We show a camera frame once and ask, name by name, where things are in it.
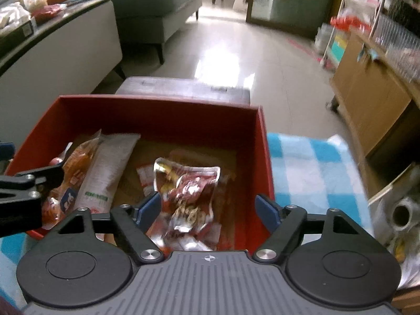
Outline silver red snack packet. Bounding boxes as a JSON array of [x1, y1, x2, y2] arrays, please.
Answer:
[[154, 157, 221, 241]]

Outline blue checked cloth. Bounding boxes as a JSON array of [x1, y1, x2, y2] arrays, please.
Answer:
[[0, 133, 375, 309]]

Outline white wire rack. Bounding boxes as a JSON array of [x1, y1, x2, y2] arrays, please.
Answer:
[[323, 0, 388, 70]]

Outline green sofa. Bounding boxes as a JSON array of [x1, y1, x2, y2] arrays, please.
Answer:
[[108, 0, 204, 65]]

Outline red plastic bag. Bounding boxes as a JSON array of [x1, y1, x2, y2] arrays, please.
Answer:
[[330, 15, 372, 32]]

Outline red white snack packet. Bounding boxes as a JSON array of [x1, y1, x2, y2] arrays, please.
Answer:
[[136, 164, 221, 253]]

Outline white sideboard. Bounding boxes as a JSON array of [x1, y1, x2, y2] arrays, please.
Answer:
[[0, 0, 127, 99]]

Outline red cardboard box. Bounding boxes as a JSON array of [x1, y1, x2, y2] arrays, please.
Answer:
[[7, 94, 275, 253]]

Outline dark wooden stool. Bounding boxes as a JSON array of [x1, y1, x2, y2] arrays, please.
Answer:
[[115, 76, 252, 107]]

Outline small blue rag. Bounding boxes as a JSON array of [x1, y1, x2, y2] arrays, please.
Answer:
[[356, 48, 382, 64]]

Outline wooden cabinet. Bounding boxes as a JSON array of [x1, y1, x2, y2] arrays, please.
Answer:
[[330, 28, 420, 175]]

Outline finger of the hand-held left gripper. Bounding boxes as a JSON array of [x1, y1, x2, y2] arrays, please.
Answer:
[[0, 163, 65, 237], [0, 142, 16, 162]]

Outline clear plastic containers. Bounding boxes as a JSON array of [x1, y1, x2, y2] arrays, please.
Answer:
[[374, 15, 420, 83]]

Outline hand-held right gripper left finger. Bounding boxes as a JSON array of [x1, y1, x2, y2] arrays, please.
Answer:
[[59, 192, 164, 263]]

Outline long white snack packet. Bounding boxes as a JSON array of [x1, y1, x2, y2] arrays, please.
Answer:
[[73, 133, 141, 214]]

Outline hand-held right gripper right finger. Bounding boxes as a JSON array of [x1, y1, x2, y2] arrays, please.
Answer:
[[252, 194, 363, 263]]

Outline dark woven basket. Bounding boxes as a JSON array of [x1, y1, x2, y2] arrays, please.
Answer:
[[389, 0, 420, 24]]

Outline glass sliding door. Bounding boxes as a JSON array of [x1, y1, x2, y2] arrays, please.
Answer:
[[246, 0, 350, 39]]

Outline white storage boxes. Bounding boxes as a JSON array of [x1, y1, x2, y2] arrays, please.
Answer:
[[314, 23, 334, 54]]

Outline metal cylinder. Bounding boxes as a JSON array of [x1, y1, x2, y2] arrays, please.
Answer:
[[367, 162, 420, 234]]

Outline black flat box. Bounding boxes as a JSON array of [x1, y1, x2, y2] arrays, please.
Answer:
[[0, 18, 36, 41]]

